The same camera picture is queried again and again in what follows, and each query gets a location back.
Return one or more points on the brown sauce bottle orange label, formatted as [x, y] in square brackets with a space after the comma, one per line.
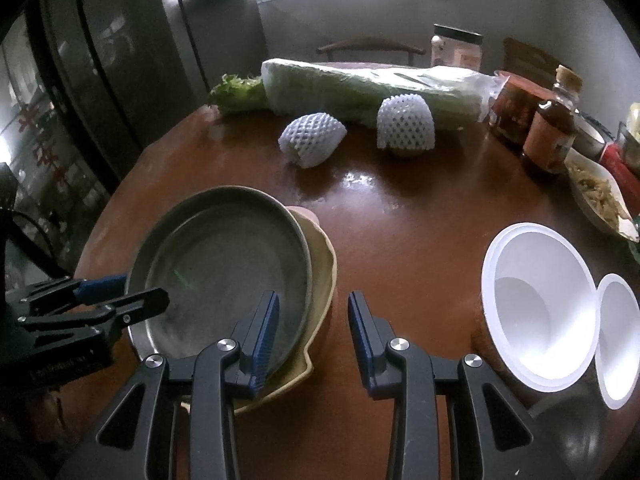
[547, 140]

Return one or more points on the green lettuce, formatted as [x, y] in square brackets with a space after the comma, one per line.
[235, 92]

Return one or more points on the dark refrigerator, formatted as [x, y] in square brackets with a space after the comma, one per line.
[125, 60]

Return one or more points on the wooden chair curved back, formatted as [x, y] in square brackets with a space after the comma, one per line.
[370, 47]

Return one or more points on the white dish of food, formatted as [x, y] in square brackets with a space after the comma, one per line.
[600, 195]

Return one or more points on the white small bowl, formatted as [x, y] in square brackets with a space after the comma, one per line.
[590, 140]

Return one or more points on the red chili sauce jar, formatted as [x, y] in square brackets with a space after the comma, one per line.
[515, 110]

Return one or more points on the round stainless steel plate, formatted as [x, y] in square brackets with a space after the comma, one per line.
[215, 270]

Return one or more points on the red box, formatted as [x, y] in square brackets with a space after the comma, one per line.
[622, 160]

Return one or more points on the clear jar with black lid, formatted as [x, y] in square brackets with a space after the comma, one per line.
[455, 52]

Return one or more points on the cream scalloped plate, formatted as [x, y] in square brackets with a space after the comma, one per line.
[320, 280]

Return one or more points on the white disposable bowl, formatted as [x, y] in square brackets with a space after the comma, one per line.
[617, 350]
[540, 310]

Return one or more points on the fruit in white foam net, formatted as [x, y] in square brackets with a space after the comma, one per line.
[312, 140]
[405, 125]

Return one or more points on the napa cabbage in plastic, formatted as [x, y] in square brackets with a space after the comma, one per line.
[340, 90]

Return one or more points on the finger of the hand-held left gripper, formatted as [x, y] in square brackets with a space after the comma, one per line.
[135, 307]
[100, 287]

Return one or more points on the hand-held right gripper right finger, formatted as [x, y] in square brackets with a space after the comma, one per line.
[362, 340]

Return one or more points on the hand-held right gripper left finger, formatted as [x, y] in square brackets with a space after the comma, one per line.
[262, 340]

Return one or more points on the pale yellow plastic cup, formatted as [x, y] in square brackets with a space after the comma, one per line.
[635, 120]

